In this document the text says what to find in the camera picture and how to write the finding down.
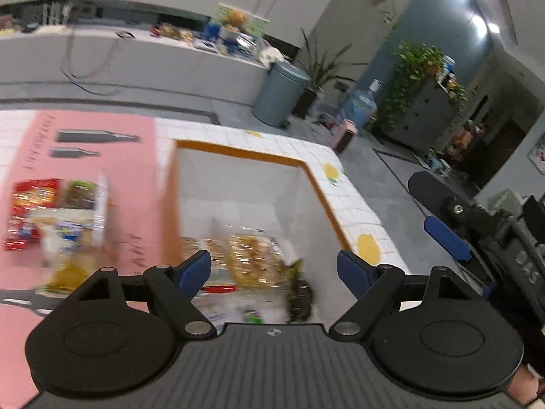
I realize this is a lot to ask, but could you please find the yellow noodle snack packet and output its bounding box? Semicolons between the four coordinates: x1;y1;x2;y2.
228;232;286;288

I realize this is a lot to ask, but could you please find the person's right forearm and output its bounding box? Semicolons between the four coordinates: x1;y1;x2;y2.
507;364;545;407

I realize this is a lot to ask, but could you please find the pink printed placemat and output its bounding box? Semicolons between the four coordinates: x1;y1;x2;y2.
0;111;180;409

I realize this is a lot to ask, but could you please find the red snack packet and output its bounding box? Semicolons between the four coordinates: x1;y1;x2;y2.
2;178;62;251

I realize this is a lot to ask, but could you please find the framed wall picture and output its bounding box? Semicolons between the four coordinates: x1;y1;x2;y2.
528;132;545;175

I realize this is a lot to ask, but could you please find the black cable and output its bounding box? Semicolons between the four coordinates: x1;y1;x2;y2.
60;30;128;94

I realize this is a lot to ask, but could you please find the grey drawer cabinet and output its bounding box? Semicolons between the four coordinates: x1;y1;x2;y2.
387;79;463;150

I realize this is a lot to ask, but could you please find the pink space heater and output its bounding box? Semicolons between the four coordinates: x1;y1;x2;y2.
334;119;358;154

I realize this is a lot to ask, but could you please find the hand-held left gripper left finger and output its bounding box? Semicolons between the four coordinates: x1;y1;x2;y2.
76;251;216;340

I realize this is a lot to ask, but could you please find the trailing pothos plant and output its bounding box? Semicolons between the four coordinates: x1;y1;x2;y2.
379;43;467;128

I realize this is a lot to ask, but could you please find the green clear snack packet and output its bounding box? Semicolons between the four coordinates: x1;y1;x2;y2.
60;179;108;214

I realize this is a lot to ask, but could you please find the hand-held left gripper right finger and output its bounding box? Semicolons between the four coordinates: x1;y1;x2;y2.
329;251;469;342

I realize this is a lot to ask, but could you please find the blue water jug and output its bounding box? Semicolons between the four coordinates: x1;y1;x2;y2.
341;79;379;131

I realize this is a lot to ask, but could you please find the long leaf plant black pot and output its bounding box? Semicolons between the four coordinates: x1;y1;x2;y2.
294;30;367;120

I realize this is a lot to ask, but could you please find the orange cardboard box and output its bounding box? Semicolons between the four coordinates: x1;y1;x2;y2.
164;138;356;329

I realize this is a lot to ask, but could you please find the clear biscuit packet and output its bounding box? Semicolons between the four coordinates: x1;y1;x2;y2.
179;236;233;284

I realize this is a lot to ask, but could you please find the grey marble television console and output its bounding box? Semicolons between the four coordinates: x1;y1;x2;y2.
0;26;273;107

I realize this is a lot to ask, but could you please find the snack pile on console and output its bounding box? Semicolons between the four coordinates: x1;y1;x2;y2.
151;21;205;43

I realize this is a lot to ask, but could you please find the small plastic stool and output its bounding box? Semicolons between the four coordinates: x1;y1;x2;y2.
428;155;452;175

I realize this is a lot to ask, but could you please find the dark green snack packet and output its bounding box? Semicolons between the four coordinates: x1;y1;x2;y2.
286;259;316;323

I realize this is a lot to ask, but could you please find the grey blue trash can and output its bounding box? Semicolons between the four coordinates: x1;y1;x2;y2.
252;62;311;127

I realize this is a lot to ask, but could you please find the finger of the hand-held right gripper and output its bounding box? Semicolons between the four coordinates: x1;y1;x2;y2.
423;216;490;294
408;171;486;239

